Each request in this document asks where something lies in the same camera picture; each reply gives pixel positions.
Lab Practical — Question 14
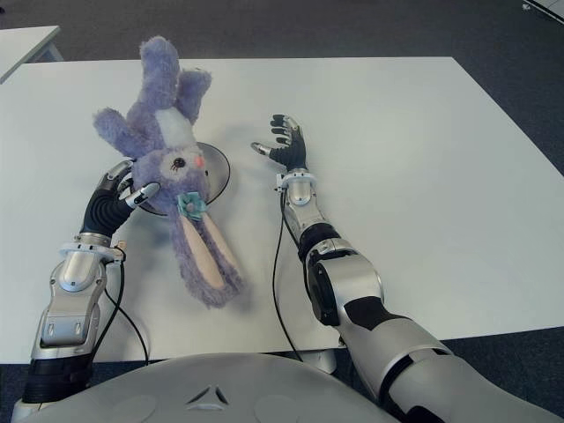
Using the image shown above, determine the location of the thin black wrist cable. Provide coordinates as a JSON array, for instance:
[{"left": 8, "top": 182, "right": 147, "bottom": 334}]
[{"left": 271, "top": 189, "right": 306, "bottom": 359}]

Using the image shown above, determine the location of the white plate black rim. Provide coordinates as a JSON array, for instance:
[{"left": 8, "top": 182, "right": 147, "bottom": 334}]
[{"left": 140, "top": 141, "right": 232, "bottom": 218}]

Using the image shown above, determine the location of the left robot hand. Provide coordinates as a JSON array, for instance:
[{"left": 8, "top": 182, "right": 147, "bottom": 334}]
[{"left": 80, "top": 160, "right": 161, "bottom": 238}]

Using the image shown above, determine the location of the grey robot torso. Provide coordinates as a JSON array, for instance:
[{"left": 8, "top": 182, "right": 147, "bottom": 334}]
[{"left": 24, "top": 352, "right": 400, "bottom": 423}]

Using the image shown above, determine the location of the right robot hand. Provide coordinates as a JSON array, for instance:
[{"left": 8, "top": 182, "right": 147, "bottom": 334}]
[{"left": 250, "top": 114, "right": 308, "bottom": 174}]

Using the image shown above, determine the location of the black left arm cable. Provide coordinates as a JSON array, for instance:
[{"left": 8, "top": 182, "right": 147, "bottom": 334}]
[{"left": 103, "top": 259, "right": 151, "bottom": 367}]

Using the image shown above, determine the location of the white table leg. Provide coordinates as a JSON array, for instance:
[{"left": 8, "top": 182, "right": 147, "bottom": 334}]
[{"left": 302, "top": 347, "right": 339, "bottom": 375}]

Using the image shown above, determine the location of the white furniture edge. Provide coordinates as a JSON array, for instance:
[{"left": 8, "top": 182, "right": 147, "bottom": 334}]
[{"left": 522, "top": 0, "right": 564, "bottom": 19}]

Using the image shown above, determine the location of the purple plush doll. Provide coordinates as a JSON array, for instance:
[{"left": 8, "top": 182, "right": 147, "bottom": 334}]
[{"left": 92, "top": 36, "right": 246, "bottom": 309}]

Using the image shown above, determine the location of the white side table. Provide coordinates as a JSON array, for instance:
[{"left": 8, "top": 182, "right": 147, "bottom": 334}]
[{"left": 0, "top": 25, "right": 62, "bottom": 84}]

